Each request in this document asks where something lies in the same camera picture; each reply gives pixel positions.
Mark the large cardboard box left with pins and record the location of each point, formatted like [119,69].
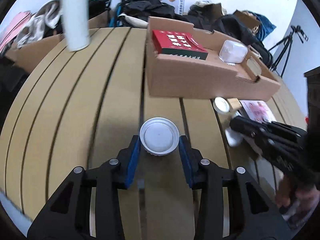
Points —
[29,56]

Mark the red tissue box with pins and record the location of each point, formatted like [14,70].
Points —
[177,44]

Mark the person's right hand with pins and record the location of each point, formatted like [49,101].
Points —
[296,204]

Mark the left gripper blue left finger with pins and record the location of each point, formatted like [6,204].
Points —
[128,160]

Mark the blue bag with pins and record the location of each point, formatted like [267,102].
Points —
[265,27]

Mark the pink packet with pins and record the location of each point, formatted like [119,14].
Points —
[258,111]

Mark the white thermos bottle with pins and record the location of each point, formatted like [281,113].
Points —
[75,23]

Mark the small white jar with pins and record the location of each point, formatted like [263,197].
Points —
[221,105]

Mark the white spray bottle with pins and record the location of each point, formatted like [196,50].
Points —
[234,138]

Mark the pink backpack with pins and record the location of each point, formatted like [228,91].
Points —
[14,27]

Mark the small yellow box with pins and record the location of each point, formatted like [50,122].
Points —
[234,104]

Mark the black camera tripod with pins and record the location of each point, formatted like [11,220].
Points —
[287,41]

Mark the beige clothes in box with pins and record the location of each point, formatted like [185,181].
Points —
[34,30]

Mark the clear bag of cotton pads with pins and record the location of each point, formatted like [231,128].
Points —
[233,52]

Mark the slatted wooden folding table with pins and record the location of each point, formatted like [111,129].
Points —
[74,113]

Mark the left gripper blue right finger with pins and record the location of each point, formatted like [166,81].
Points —
[191,158]

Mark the white round jar lid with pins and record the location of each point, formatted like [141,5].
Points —
[159,136]

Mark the flat cardboard tray box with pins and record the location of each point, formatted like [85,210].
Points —
[183,77]

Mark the cardboard box back right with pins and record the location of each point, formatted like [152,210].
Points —
[247,18]

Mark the pile of black clothes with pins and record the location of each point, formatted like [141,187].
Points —
[203,15]

